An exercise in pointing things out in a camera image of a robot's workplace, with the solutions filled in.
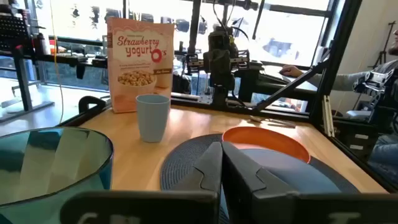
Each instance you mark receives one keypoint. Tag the teal faceted glass cup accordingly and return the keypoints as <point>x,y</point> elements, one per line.
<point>46,161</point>

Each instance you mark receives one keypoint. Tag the light blue plastic cup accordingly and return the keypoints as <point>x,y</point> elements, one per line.
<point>152,121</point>

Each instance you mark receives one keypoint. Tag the black workbench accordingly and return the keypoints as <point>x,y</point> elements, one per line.
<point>23,81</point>

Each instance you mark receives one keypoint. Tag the person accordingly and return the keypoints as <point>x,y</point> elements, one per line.
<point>342,81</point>

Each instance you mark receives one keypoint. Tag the strawberry yogurt cereal box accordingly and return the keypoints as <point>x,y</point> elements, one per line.
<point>140,62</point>

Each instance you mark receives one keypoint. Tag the person's hand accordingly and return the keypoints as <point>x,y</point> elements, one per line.
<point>290,71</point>

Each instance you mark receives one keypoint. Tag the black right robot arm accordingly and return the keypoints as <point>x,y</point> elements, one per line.
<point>245,85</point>

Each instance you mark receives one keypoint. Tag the round dark woven placemat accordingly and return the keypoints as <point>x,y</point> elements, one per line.
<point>183,161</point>

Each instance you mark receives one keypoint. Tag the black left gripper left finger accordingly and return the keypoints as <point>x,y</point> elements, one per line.
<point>205,168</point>

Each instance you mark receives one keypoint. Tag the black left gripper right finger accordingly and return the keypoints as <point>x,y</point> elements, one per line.
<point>242,186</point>

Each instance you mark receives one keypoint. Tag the black tripod stand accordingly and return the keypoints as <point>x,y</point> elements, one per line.
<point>385,43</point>

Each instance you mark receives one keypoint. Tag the orange plate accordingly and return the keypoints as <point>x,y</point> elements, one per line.
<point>264,138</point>

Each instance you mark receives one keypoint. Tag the dark equipment cart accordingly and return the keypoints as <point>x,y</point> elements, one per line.
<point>357,137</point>

